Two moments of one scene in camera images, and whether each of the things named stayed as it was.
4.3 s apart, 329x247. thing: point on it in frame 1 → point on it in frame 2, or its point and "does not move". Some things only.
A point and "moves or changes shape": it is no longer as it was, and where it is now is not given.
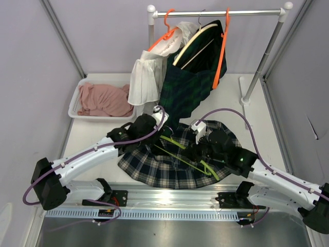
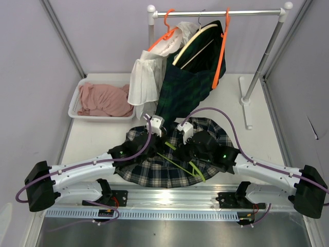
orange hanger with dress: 168,35 does not move
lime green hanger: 209,171 → 195,172
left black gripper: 151,141 → 160,142
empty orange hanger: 223,36 does not move
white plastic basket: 102,99 does not move
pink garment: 104,100 does not move
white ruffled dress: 146,83 does not move
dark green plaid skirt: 187,82 does not move
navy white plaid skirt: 177,161 moves or changes shape
